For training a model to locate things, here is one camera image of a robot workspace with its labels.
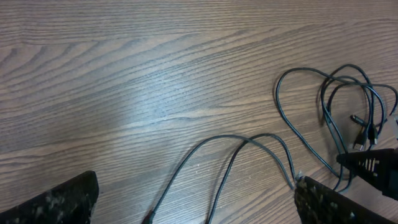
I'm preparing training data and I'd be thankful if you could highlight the black thin usb cable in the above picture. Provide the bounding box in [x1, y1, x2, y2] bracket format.
[320, 63, 398, 194]

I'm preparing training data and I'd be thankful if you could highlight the black braided usb cable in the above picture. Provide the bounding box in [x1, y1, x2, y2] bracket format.
[141, 133, 296, 224]

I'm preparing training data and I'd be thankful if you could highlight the black smooth usb cable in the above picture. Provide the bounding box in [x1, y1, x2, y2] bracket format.
[274, 67, 379, 180]

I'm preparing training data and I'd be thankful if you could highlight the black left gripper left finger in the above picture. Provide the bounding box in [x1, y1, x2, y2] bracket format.
[1, 170, 99, 224]

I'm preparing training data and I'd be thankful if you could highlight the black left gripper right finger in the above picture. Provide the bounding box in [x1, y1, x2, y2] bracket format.
[294, 173, 394, 224]

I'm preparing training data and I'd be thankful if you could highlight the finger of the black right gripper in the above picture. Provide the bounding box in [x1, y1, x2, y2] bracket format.
[336, 149, 397, 200]

